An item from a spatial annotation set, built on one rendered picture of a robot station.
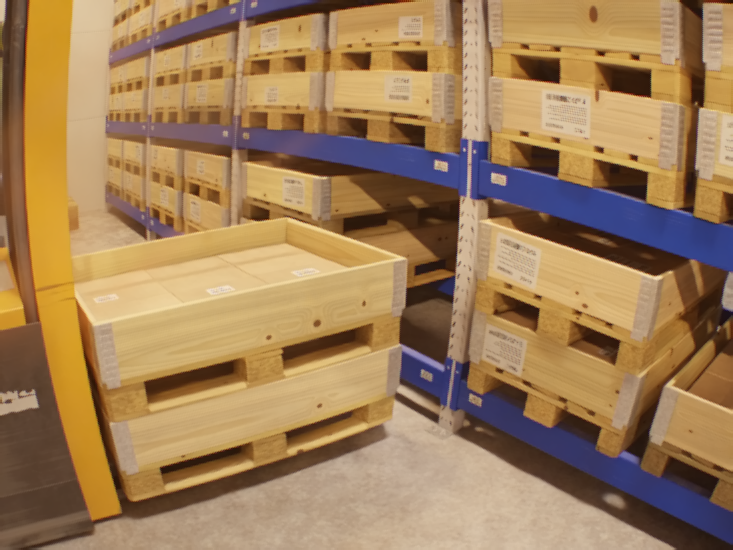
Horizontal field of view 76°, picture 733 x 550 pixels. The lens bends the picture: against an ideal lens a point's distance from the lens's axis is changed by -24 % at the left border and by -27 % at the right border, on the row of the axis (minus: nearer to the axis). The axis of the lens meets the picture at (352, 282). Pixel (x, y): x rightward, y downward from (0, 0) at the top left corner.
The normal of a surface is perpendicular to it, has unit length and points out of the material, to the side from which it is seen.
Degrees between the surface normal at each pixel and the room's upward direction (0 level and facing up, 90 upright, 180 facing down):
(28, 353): 90
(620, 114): 90
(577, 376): 90
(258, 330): 90
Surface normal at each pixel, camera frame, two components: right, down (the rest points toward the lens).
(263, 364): 0.62, 0.27
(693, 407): -0.79, 0.18
